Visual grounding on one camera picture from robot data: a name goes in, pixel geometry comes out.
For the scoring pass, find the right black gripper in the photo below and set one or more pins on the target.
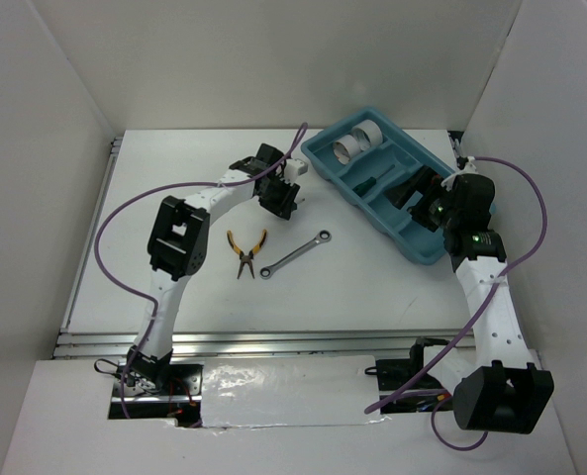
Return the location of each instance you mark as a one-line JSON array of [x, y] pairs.
[[425, 179]]

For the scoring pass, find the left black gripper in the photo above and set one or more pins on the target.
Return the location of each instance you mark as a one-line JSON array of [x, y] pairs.
[[283, 207]]

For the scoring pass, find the silver ratchet wrench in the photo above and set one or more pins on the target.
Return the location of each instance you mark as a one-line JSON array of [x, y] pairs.
[[321, 237]]

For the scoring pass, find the clear packing tape roll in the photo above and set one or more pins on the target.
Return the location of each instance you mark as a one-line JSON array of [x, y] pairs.
[[367, 134]]

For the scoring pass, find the small white tape roll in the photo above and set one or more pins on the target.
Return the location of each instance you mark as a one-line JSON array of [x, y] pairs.
[[346, 148]]

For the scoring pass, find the long green screwdriver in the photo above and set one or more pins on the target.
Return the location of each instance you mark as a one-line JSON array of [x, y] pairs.
[[365, 186]]

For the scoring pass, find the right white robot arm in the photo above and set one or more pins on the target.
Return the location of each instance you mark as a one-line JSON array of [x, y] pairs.
[[502, 390]]

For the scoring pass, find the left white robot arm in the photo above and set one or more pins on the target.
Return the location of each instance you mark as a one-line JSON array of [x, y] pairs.
[[178, 246]]

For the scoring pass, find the teal plastic organizer tray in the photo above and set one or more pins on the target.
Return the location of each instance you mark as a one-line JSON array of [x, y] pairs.
[[415, 242]]

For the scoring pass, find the white foil cover plate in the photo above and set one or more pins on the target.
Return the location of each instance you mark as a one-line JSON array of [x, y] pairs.
[[299, 391]]

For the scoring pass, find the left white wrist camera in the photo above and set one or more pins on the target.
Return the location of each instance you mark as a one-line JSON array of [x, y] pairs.
[[294, 168]]

